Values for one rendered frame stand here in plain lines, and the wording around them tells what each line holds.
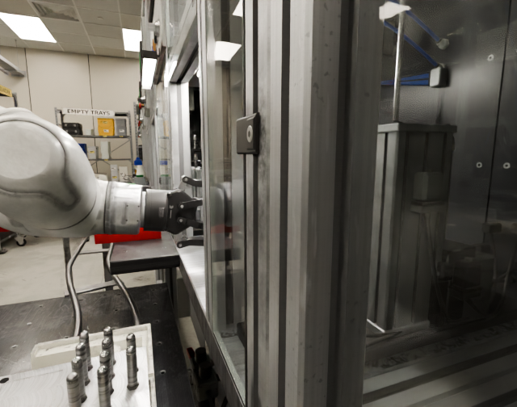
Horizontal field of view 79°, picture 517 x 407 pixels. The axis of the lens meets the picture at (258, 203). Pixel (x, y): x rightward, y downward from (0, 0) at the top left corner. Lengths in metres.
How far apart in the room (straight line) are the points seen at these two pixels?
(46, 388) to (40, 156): 0.21
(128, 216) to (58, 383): 0.27
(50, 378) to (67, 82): 8.07
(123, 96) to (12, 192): 7.84
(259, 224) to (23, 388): 0.26
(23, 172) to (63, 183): 0.04
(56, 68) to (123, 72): 1.30
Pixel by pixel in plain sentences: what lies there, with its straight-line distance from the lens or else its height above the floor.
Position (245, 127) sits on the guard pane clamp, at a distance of 0.23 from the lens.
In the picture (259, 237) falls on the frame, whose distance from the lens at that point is 0.21.
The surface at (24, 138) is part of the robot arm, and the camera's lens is 0.38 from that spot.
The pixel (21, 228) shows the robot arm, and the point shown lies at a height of 1.02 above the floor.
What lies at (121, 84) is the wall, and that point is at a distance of 8.24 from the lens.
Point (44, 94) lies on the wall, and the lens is 8.37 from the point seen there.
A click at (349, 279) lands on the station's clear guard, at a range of 0.17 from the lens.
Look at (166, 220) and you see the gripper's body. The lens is 0.57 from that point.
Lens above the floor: 1.13
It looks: 9 degrees down
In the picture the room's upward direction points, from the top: straight up
